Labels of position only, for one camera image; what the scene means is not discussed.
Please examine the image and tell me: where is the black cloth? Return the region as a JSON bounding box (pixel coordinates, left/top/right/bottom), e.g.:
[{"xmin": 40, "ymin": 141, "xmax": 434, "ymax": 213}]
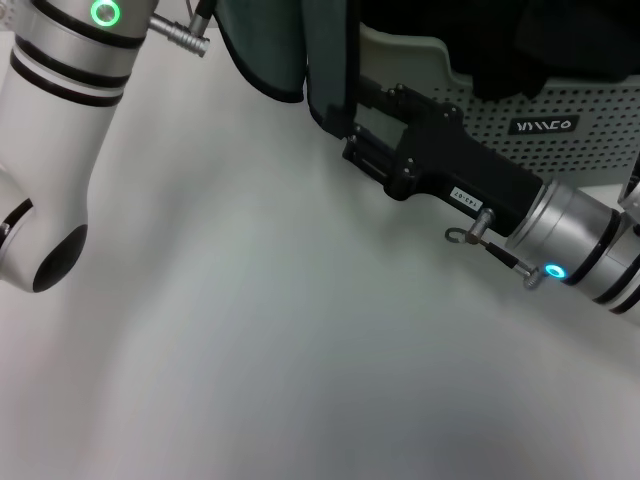
[{"xmin": 357, "ymin": 0, "xmax": 640, "ymax": 101}]

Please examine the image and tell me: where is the right arm cable with connector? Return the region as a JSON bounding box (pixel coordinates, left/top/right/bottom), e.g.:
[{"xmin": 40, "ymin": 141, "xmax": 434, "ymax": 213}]
[{"xmin": 444, "ymin": 207, "xmax": 545, "ymax": 292}]

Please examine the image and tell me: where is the yellow green towel black edge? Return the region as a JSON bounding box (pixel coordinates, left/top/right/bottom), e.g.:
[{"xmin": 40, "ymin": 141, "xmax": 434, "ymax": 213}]
[{"xmin": 214, "ymin": 0, "xmax": 361, "ymax": 140}]

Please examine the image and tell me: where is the grey-green perforated storage box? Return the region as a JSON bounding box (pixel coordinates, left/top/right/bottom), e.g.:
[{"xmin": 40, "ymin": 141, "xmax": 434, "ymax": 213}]
[{"xmin": 357, "ymin": 22, "xmax": 640, "ymax": 189}]

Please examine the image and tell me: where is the arm cable with connector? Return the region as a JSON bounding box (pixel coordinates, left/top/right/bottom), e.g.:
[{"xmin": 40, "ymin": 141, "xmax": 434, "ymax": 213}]
[
  {"xmin": 149, "ymin": 0, "xmax": 222, "ymax": 59},
  {"xmin": 444, "ymin": 207, "xmax": 545, "ymax": 292}
]

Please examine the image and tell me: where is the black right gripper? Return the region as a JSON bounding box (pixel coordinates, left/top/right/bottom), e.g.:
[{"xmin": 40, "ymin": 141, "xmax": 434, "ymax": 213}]
[{"xmin": 322, "ymin": 74, "xmax": 545, "ymax": 237}]

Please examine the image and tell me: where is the left arm cable with connector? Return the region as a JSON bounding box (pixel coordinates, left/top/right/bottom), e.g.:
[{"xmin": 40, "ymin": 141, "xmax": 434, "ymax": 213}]
[{"xmin": 149, "ymin": 0, "xmax": 222, "ymax": 59}]

